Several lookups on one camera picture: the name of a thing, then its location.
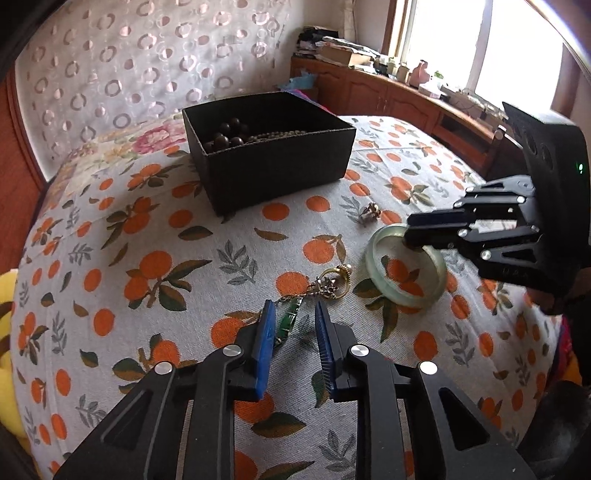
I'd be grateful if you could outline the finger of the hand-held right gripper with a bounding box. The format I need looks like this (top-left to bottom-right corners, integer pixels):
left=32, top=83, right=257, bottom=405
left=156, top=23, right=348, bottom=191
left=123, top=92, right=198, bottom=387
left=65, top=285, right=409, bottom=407
left=404, top=220, right=549, bottom=283
left=405, top=175, right=540, bottom=229

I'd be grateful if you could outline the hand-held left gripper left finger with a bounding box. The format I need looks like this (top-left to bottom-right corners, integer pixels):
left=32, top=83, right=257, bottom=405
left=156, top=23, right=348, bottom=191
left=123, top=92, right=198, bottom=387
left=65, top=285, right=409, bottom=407
left=55, top=299, right=278, bottom=480

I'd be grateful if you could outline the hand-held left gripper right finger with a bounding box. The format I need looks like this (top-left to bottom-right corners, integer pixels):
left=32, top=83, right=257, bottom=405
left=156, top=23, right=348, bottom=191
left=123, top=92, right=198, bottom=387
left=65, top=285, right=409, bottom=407
left=314, top=302, right=539, bottom=480

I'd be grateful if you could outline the green stone bracelet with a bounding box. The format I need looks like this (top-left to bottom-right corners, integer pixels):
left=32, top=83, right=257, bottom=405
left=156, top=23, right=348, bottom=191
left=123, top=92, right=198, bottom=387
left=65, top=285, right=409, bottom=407
left=272, top=298, right=304, bottom=348

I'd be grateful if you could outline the gold ring with chain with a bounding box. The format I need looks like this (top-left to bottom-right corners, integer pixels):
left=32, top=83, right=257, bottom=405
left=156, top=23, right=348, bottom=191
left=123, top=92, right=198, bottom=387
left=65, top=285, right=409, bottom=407
left=302, top=264, right=355, bottom=302

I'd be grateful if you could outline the pale green jade bangle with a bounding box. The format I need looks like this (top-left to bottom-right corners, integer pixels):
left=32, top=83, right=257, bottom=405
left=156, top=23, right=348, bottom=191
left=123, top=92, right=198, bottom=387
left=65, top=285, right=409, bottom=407
left=365, top=223, right=448, bottom=306

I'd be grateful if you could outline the black square box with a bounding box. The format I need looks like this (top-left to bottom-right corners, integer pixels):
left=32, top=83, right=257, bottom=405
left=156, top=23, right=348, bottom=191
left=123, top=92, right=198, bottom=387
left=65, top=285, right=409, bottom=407
left=181, top=91, right=358, bottom=217

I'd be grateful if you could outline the thin bead necklace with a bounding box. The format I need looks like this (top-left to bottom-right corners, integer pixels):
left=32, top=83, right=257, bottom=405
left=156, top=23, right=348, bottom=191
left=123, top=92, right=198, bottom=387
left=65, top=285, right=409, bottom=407
left=245, top=129, right=320, bottom=145

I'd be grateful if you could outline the dark wooden bead bracelet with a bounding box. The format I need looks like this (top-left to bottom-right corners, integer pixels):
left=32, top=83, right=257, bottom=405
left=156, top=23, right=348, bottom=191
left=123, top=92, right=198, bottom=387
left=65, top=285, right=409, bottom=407
left=203, top=117, right=253, bottom=154

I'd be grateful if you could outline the wooden cabinet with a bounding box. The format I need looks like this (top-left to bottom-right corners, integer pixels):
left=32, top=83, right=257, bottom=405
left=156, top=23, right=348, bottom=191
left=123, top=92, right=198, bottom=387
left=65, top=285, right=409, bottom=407
left=290, top=55, right=525, bottom=186

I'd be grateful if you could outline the window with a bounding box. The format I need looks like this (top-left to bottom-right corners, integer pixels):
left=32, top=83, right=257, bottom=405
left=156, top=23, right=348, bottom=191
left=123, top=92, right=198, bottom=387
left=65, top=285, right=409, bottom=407
left=382, top=0, right=570, bottom=112

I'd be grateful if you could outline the dark cloth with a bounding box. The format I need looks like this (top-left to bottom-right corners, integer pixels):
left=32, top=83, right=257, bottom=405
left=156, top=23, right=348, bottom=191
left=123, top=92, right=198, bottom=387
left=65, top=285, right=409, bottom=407
left=524, top=378, right=591, bottom=480

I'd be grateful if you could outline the stack of books and papers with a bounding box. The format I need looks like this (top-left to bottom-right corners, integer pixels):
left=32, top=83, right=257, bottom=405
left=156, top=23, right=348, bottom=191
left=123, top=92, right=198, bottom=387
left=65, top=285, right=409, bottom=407
left=297, top=27, right=385, bottom=68

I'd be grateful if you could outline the teal cloth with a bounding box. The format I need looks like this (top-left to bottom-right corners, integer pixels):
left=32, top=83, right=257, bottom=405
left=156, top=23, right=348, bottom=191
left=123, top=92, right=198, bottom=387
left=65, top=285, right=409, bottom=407
left=278, top=75, right=318, bottom=92

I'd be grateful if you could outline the floral bed sheet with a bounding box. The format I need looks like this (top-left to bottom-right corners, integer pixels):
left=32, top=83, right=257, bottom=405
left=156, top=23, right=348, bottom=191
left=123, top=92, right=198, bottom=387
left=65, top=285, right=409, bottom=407
left=45, top=115, right=197, bottom=197

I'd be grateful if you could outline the yellow plush toy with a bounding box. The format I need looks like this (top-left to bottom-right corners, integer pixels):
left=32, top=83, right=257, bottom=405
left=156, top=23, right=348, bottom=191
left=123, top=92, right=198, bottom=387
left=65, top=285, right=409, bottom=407
left=0, top=270, right=23, bottom=446

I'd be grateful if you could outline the circle patterned sheer curtain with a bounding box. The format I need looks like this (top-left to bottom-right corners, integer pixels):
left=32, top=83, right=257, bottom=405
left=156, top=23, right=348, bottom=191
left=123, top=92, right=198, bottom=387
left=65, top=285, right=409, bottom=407
left=15, top=0, right=306, bottom=172

